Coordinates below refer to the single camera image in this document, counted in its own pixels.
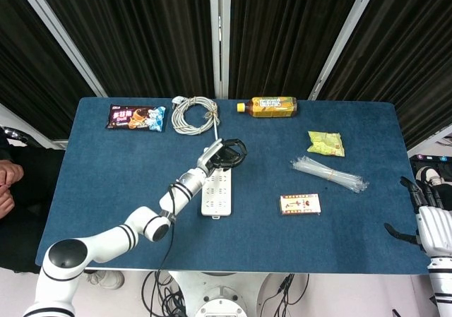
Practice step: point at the black pleated curtain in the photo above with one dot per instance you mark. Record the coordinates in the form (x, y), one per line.
(141, 31)

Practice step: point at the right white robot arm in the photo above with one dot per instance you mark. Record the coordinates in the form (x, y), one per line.
(441, 285)

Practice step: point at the seated person in black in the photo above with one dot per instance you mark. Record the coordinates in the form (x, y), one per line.
(21, 197)

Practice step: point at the white power strip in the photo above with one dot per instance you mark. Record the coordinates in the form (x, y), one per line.
(217, 193)

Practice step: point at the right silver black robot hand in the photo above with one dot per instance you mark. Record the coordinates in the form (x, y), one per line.
(432, 225)

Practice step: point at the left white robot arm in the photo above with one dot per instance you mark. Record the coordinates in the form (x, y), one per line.
(106, 239)

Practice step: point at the blue table cloth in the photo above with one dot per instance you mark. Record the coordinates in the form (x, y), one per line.
(265, 239)

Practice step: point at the tea bottle with yellow label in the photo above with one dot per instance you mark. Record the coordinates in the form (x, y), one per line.
(270, 107)

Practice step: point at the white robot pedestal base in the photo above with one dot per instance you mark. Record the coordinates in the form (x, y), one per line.
(220, 296)

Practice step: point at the white and black sneaker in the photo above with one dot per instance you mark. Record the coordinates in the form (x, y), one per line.
(429, 174)

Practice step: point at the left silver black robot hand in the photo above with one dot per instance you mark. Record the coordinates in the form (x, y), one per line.
(212, 154)

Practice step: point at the dark chocolate snack packet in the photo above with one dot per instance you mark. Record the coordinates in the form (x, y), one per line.
(136, 118)

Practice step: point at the white shoe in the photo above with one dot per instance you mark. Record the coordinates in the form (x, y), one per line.
(106, 279)

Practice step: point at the bundle of clear plastic straws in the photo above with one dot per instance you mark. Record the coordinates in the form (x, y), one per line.
(330, 174)

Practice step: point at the yellow green snack packet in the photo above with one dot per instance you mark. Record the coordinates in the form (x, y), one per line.
(326, 143)

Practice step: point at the white metal frame post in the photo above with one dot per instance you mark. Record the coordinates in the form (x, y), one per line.
(339, 38)
(31, 131)
(429, 140)
(220, 38)
(60, 38)

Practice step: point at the red and yellow box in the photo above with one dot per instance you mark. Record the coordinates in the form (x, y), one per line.
(300, 204)

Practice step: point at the black chair armrest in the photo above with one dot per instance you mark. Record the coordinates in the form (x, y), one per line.
(16, 136)

